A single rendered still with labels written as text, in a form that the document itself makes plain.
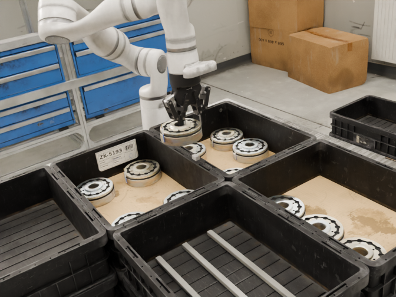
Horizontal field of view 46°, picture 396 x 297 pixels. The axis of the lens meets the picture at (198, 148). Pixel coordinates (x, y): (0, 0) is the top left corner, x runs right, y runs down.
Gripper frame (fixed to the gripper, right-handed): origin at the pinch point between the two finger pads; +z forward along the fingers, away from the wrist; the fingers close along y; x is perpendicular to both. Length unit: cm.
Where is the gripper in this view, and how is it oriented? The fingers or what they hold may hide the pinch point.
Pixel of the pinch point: (190, 124)
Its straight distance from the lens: 117.8
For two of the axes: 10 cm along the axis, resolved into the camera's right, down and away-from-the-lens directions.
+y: -7.6, 3.4, -5.5
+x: 6.4, 2.7, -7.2
